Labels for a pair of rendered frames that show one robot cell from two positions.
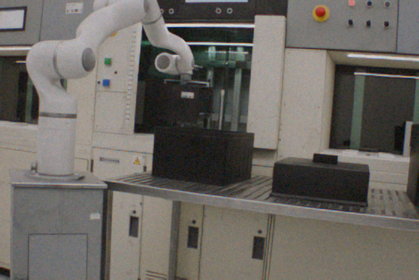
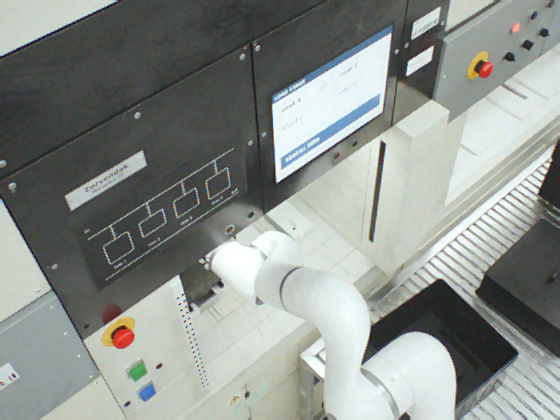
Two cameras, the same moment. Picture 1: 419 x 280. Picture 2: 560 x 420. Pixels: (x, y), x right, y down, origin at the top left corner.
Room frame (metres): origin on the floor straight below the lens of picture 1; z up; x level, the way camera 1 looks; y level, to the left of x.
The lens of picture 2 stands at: (1.60, 0.84, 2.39)
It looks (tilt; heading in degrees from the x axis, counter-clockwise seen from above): 51 degrees down; 302
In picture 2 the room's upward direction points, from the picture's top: 2 degrees counter-clockwise
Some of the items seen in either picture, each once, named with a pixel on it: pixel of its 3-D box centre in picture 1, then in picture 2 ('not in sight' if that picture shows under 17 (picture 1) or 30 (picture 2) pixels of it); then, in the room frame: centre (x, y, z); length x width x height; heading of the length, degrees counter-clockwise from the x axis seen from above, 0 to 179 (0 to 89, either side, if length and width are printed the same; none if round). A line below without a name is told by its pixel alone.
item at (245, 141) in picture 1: (204, 153); (434, 359); (1.68, 0.03, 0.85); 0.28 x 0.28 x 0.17; 66
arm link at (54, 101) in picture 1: (52, 78); not in sight; (1.42, 0.52, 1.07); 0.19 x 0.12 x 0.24; 69
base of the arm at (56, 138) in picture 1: (56, 147); not in sight; (1.41, 0.49, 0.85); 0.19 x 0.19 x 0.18
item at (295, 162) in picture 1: (323, 174); (553, 281); (1.47, -0.36, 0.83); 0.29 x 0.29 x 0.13; 72
